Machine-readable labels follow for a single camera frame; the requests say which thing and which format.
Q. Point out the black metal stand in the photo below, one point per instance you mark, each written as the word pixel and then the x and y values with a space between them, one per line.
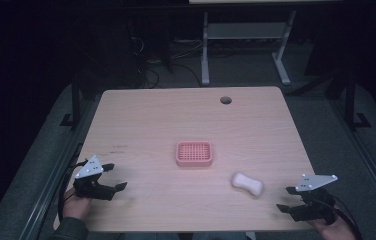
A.
pixel 75 100
pixel 351 100

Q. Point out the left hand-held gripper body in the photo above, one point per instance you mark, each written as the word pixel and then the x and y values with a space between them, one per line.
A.
pixel 88 169

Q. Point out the person's right hand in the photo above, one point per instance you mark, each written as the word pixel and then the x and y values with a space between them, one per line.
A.
pixel 336 230

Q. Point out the person's left hand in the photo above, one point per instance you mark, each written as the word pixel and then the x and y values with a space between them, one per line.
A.
pixel 76 206

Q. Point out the pink soap dish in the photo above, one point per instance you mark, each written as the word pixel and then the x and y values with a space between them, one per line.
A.
pixel 194 153

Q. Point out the white metal desk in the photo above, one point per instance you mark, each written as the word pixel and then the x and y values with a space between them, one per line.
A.
pixel 205 50

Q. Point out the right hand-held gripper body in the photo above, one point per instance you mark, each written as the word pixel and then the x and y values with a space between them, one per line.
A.
pixel 313 182

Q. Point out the white soap bar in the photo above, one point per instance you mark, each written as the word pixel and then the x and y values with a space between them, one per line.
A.
pixel 247 184

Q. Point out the metal floor rail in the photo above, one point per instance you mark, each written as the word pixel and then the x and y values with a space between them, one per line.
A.
pixel 47 186
pixel 372 163

